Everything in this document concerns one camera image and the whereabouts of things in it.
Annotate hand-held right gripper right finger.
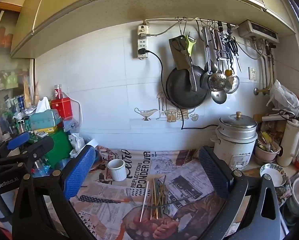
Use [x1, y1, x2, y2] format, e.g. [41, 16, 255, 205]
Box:
[198, 145, 287, 240]

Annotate white plastic bag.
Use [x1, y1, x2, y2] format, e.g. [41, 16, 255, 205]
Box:
[266, 79, 299, 118]

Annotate steel cleaver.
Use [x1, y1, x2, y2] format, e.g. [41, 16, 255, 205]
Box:
[169, 35, 190, 70]

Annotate black scissors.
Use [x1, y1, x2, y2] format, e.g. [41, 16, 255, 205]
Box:
[226, 36, 242, 72]

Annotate white cable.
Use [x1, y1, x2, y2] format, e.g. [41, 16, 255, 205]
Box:
[62, 91, 83, 130]

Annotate black frying pan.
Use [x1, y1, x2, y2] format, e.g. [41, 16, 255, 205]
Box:
[166, 64, 211, 109]

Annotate white thermos jug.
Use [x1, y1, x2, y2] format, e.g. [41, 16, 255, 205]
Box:
[277, 119, 299, 167]

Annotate glass door cabinet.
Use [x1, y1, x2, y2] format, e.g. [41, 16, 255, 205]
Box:
[0, 10, 36, 145]

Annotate green peeler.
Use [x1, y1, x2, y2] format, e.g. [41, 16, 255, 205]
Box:
[186, 35, 197, 55]

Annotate steel slotted spoon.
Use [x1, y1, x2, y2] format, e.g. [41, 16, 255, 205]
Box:
[208, 30, 227, 92]

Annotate kitchenware wall sticker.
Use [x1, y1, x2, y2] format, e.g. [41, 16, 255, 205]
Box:
[134, 92, 199, 123]

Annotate metal hanging rail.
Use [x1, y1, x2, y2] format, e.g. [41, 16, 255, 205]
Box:
[143, 17, 240, 29]

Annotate red tin box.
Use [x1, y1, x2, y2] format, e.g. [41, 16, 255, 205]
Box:
[51, 97, 73, 120]

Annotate newspaper print table cloth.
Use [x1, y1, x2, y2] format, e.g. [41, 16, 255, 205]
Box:
[69, 147, 242, 240]

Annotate teal tissue box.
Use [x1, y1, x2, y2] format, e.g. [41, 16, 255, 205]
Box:
[29, 96, 61, 130]

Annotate pile of colourful chopsticks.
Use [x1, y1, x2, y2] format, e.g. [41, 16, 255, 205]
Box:
[148, 175, 188, 221]

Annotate white ceramic cup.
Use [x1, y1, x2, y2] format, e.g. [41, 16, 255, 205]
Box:
[107, 159, 126, 182]

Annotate wall faucet pipes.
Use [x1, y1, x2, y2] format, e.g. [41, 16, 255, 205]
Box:
[254, 42, 277, 96]

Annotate wire mesh strainer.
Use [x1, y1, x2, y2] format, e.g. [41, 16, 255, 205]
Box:
[225, 75, 240, 94]

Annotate patterned ceramic bowl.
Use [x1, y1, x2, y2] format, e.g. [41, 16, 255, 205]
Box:
[260, 163, 287, 187]

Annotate white rice cooker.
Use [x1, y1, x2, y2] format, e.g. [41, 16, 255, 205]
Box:
[213, 112, 258, 172]

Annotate white power strip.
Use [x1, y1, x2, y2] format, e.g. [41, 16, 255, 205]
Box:
[136, 24, 150, 60]

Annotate pink bowl with utensils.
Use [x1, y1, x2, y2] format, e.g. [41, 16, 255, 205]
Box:
[255, 132, 282, 165]

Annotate blue white packet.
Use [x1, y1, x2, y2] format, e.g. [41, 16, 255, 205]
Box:
[63, 119, 78, 133]

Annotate pale pink chopstick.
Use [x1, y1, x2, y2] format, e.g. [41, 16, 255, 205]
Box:
[139, 181, 149, 222]

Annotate grey power cable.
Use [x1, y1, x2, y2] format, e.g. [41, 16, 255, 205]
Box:
[146, 17, 197, 37]

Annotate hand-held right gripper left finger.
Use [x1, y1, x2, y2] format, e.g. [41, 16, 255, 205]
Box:
[12, 145, 100, 240]

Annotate kitchen shears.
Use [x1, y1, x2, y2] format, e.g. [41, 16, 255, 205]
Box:
[171, 39, 193, 68]

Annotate wall water heater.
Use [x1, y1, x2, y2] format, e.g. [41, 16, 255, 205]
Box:
[238, 19, 280, 43]

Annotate flat yellow box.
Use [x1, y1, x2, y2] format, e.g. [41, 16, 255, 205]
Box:
[31, 126, 57, 133]

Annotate green appliance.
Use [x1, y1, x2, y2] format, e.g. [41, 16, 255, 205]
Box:
[27, 127, 75, 170]

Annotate overhead kitchen cabinet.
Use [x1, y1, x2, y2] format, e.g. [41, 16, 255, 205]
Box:
[11, 0, 296, 59]

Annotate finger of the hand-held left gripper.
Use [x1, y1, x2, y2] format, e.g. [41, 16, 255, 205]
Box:
[0, 132, 31, 163]
[16, 135, 55, 178]

